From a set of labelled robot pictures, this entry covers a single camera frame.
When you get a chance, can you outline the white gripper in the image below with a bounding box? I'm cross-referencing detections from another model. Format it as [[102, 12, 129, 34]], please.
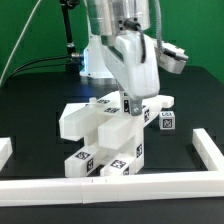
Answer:
[[102, 31, 188, 116]]

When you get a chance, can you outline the white tagged cube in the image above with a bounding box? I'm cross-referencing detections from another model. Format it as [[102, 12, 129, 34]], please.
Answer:
[[159, 111, 175, 130], [120, 91, 130, 113]]

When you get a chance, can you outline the white chair seat block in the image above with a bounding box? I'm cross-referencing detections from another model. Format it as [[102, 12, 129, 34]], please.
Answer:
[[84, 113, 146, 168]]

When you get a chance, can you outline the white chair back frame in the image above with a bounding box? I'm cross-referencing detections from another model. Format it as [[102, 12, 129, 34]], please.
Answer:
[[59, 91, 174, 150]]

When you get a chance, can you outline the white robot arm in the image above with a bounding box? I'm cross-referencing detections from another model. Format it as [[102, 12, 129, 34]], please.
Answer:
[[81, 0, 188, 116]]

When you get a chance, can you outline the white L-shaped fence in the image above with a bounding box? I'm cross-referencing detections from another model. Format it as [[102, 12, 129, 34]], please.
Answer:
[[0, 128, 224, 207]]

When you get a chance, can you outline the white block at left edge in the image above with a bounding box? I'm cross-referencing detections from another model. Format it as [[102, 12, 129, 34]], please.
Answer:
[[0, 138, 12, 171]]

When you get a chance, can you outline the grey braided cable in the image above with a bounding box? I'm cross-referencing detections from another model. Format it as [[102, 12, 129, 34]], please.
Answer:
[[153, 0, 188, 63]]

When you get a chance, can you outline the black cable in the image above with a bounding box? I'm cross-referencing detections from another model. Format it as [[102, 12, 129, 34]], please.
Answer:
[[6, 54, 84, 79]]

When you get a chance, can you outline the white cable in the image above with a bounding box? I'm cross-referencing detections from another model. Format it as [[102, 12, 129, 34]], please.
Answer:
[[0, 0, 43, 84]]

